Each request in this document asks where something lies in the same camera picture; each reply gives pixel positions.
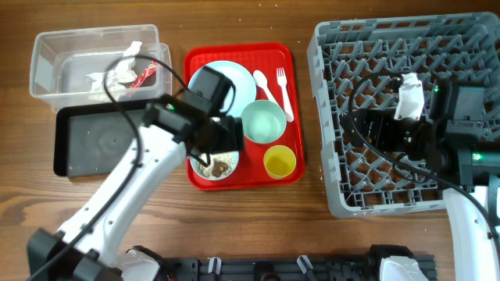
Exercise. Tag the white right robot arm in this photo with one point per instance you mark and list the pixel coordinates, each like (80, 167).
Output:
(446, 147)

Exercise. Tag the red serving tray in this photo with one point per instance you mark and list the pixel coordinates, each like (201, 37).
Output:
(267, 58)

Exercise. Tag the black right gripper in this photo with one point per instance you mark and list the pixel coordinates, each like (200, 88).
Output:
(371, 118)

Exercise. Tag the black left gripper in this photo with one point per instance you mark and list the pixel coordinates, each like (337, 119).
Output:
(233, 138)

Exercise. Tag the mint green bowl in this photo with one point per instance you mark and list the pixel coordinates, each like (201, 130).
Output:
(263, 121)

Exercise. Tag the grey dishwasher rack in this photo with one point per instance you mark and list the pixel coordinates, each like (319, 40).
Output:
(349, 65)

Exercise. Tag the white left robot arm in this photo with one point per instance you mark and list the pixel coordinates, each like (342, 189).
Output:
(85, 247)

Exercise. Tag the white crumpled napkin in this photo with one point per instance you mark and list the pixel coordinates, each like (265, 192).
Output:
(121, 74)

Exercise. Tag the white plastic spoon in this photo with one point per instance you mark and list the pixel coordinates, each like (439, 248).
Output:
(261, 81)

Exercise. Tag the white plastic fork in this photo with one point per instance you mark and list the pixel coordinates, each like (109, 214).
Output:
(282, 82)

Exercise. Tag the light blue plate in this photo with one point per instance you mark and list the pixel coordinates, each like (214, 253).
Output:
(236, 102)

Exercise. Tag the clear plastic waste bin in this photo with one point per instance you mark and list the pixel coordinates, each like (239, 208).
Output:
(67, 66)

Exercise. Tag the red snack wrapper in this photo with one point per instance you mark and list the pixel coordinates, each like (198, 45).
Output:
(149, 71)

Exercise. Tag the food scraps rice and nuts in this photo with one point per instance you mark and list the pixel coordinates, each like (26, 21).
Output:
(218, 168)

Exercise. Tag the light blue bowl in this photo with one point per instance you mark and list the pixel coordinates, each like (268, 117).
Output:
(218, 168)

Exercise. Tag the yellow plastic cup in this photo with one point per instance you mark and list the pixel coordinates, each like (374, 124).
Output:
(279, 161)

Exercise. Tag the black food waste tray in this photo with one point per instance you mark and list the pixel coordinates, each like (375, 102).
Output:
(89, 140)

